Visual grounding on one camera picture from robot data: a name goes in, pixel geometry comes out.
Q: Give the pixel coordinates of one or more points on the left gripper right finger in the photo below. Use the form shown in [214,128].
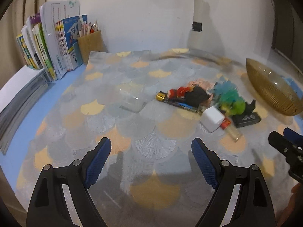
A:
[253,206]

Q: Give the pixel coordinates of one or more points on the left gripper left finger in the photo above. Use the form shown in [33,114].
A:
[48,205]

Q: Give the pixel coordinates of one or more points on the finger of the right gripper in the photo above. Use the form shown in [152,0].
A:
[282,145]
[292,136]

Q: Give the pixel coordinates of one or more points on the small glass bottle red cap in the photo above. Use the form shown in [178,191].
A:
[229,128]

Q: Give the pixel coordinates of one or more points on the teal green toy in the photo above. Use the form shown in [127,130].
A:
[227,98]

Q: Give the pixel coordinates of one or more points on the white cube charger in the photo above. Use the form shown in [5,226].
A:
[212,119]

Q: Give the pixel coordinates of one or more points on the black fuzzy toy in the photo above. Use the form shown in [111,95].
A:
[196,97]

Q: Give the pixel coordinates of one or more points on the red toy figure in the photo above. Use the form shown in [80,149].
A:
[178,93]

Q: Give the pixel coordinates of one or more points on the clear plastic box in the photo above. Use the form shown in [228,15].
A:
[131,97]

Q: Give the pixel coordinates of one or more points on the person's right hand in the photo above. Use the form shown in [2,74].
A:
[296,190]

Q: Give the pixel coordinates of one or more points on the amber ribbed glass bowl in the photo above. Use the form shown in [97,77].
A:
[273,88]

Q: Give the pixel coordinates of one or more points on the patterned fan-print table mat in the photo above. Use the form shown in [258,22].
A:
[151,177]

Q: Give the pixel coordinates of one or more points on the stack of white papers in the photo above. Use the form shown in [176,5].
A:
[18,96]

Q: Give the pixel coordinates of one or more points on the white desk lamp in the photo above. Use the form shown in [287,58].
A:
[203,35]

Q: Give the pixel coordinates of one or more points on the dark monitor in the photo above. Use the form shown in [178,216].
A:
[287,34]

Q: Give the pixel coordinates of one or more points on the row of upright books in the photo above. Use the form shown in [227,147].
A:
[49,39]

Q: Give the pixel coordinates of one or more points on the wooden pen holder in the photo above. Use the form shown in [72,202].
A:
[91,43]

